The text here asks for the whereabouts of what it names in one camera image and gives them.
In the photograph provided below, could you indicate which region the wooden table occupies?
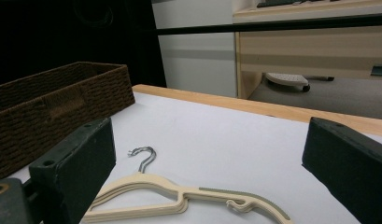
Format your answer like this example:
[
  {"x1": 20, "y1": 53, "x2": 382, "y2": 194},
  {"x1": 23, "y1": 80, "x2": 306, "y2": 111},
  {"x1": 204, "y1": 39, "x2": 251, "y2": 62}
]
[{"x1": 132, "y1": 83, "x2": 382, "y2": 138}]

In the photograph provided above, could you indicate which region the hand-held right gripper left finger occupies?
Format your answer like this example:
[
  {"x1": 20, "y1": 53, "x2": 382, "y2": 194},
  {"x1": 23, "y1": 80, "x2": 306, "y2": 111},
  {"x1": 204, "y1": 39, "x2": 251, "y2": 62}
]
[{"x1": 28, "y1": 117, "x2": 117, "y2": 224}]

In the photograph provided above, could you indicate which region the dark keyboard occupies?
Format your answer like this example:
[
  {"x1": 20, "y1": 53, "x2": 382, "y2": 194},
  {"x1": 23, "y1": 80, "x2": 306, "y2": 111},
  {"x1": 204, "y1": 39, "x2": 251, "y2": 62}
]
[{"x1": 257, "y1": 0, "x2": 304, "y2": 8}]

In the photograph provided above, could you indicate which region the cream plastic clothes hanger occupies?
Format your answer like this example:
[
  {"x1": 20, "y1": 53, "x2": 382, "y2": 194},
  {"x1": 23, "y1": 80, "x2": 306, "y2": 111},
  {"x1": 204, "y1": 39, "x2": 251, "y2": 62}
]
[
  {"x1": 82, "y1": 146, "x2": 295, "y2": 224},
  {"x1": 85, "y1": 183, "x2": 264, "y2": 224}
]

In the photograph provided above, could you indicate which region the brown wicker basket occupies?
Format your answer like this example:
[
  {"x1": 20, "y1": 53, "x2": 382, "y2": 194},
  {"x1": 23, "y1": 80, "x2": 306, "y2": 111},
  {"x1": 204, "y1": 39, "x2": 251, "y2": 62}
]
[{"x1": 0, "y1": 61, "x2": 136, "y2": 181}]

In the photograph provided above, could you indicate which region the white table mat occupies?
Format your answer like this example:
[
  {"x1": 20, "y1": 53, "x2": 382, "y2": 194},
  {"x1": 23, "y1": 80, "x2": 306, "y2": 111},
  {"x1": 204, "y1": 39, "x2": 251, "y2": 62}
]
[{"x1": 10, "y1": 91, "x2": 382, "y2": 224}]

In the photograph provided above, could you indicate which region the black metal frame bar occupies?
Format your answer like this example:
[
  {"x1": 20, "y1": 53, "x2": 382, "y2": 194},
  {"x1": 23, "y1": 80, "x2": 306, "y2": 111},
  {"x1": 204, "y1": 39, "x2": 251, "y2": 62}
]
[{"x1": 155, "y1": 13, "x2": 382, "y2": 35}]

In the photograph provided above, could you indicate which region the white office chair base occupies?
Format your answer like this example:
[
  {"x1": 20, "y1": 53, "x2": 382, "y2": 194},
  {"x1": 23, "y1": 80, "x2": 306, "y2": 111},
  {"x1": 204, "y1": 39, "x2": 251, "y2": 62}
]
[{"x1": 265, "y1": 72, "x2": 335, "y2": 93}]

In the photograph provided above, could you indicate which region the light wooden desk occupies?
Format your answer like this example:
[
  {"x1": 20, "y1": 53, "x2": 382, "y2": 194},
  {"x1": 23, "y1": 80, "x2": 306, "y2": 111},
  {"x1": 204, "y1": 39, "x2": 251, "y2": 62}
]
[{"x1": 232, "y1": 0, "x2": 382, "y2": 100}]

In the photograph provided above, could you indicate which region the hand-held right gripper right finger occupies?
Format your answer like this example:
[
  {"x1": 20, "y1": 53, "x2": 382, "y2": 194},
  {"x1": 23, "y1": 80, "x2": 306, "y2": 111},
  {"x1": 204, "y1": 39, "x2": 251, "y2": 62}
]
[{"x1": 301, "y1": 117, "x2": 382, "y2": 224}]

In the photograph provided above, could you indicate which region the white cabinet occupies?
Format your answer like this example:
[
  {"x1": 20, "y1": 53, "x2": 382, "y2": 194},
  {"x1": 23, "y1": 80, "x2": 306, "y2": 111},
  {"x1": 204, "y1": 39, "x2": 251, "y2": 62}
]
[{"x1": 151, "y1": 0, "x2": 238, "y2": 98}]

